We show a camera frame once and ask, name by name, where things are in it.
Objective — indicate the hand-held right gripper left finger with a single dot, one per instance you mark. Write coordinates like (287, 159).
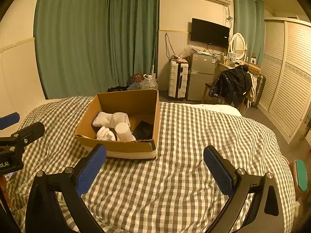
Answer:
(91, 172)

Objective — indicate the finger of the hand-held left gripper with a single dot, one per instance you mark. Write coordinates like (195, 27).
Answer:
(31, 131)
(8, 120)

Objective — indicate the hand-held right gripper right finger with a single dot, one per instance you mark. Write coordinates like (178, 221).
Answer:
(218, 170)

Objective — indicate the cardboard box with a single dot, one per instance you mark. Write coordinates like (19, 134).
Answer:
(121, 148)

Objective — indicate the white cylindrical container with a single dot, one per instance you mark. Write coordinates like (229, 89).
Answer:
(122, 131)

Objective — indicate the white sock with dark cuff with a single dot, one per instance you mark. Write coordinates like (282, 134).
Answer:
(114, 119)

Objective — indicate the grey checked blanket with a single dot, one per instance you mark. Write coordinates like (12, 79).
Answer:
(182, 138)

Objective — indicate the white bed sheet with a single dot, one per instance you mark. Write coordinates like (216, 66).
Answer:
(218, 109)

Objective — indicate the green padded stool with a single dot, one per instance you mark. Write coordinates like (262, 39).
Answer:
(301, 176)

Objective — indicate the wooden chair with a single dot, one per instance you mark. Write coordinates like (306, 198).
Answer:
(207, 86)

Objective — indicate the dark lace cloth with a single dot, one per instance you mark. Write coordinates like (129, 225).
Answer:
(117, 89)

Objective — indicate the black jacket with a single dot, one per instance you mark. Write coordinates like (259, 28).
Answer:
(234, 82)

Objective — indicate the cream cloth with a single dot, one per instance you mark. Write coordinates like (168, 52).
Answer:
(252, 87)

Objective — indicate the dark suitcase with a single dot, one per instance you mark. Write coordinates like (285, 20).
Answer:
(260, 89)

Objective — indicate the silver fridge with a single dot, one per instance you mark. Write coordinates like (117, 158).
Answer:
(200, 80)

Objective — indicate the white suitcase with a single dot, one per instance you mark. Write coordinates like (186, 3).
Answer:
(177, 80)

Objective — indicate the cream vanity desk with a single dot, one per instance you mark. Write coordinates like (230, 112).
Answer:
(224, 66)

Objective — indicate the brown patterned bag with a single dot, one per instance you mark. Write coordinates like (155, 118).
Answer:
(138, 78)

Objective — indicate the clear water bottle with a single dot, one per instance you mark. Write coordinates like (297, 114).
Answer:
(149, 83)

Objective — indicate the brown flat box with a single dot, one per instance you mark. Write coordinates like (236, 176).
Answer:
(252, 67)

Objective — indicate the white louvred wardrobe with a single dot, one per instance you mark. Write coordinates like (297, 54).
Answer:
(286, 82)

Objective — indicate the wide green curtain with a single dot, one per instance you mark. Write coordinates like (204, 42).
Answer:
(97, 34)

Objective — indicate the clear plastic bag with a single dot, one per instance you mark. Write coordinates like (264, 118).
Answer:
(187, 51)

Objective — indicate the white oval mirror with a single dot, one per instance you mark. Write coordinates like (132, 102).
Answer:
(238, 46)

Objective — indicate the narrow green curtain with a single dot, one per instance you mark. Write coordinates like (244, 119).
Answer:
(252, 21)

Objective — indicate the black wall television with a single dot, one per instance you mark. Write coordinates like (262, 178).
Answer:
(209, 32)

